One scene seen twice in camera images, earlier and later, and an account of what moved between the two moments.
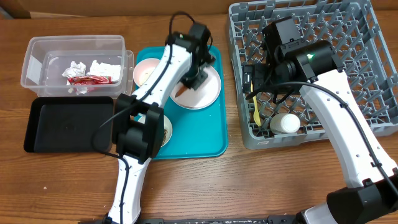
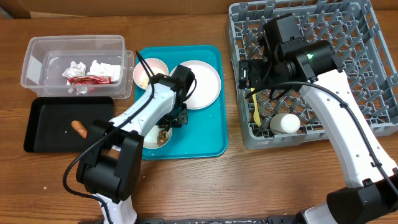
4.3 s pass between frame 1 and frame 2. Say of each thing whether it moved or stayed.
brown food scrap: stayed
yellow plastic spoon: stayed
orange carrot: moved
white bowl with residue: stayed
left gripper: moved
